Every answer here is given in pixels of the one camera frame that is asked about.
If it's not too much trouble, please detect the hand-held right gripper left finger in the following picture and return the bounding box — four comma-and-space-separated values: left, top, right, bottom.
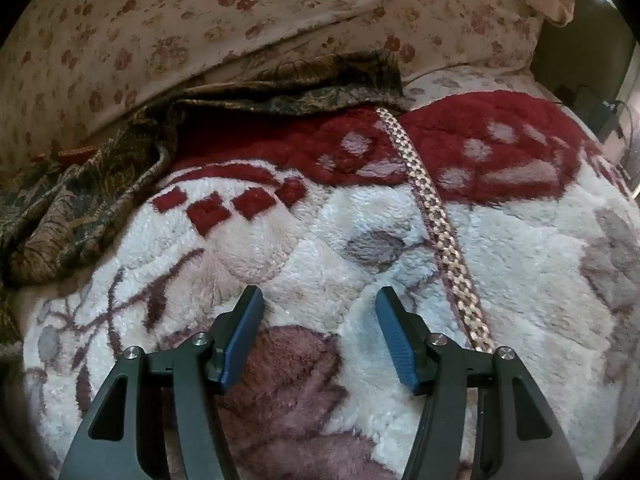
57, 285, 264, 480

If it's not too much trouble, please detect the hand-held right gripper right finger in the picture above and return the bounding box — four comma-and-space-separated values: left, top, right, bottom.
375, 286, 586, 480

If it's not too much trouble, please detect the dark patterned garment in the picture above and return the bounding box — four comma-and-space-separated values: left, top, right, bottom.
0, 50, 407, 288

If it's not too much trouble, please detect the red and white fleece blanket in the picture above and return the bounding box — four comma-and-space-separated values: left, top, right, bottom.
15, 90, 640, 480

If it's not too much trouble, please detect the black box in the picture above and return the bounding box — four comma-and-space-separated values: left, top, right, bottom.
555, 82, 626, 142

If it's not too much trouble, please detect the beige spotted pillow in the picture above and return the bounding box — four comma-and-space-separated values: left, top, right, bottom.
0, 0, 546, 171

